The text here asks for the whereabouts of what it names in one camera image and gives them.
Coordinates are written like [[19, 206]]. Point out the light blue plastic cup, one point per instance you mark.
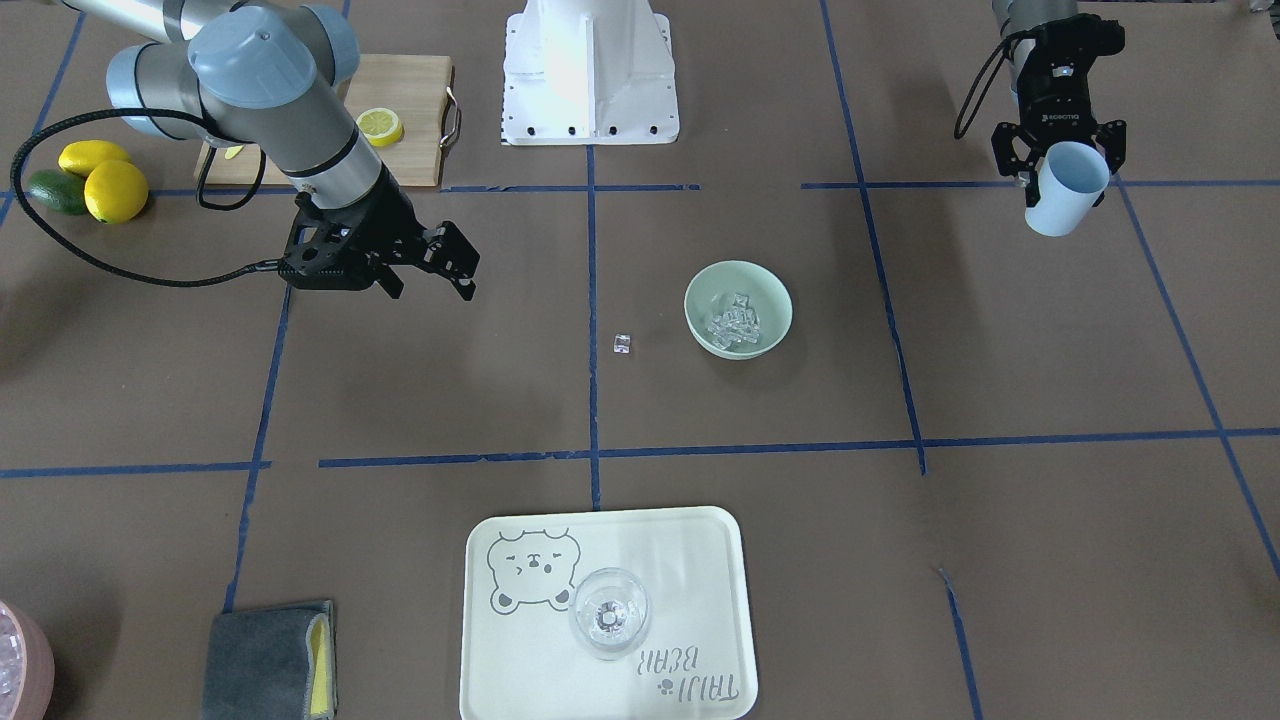
[[1070, 181]]

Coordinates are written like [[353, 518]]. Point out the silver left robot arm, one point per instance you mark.
[[1004, 11]]

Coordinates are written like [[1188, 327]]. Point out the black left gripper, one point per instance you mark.
[[1066, 108]]

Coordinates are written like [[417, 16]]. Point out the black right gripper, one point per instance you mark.
[[393, 226]]

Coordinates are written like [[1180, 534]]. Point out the yellow sponge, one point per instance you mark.
[[322, 698]]

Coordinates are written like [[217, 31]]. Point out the clear wine glass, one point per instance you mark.
[[610, 613]]

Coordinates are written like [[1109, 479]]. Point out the wooden cutting board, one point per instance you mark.
[[418, 89]]

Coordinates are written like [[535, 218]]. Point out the ice cubes in green bowl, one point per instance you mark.
[[733, 321]]

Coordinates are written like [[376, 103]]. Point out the cream bear tray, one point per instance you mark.
[[519, 659]]

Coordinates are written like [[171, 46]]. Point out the ice cubes in pink bowl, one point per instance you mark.
[[11, 659]]

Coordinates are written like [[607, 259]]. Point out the whole yellow lemon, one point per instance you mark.
[[116, 192]]

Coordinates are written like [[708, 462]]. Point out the grey folded cloth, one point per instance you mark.
[[257, 664]]

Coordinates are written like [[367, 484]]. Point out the pink bowl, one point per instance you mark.
[[33, 699]]

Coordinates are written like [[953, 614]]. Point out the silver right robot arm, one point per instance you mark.
[[233, 72]]

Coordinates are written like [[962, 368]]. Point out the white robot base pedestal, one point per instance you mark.
[[589, 73]]

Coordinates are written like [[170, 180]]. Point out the green bowl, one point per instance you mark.
[[768, 293]]

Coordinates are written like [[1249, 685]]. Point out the lemon half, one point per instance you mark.
[[382, 127]]

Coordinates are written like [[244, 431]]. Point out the green lime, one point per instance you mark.
[[59, 191]]

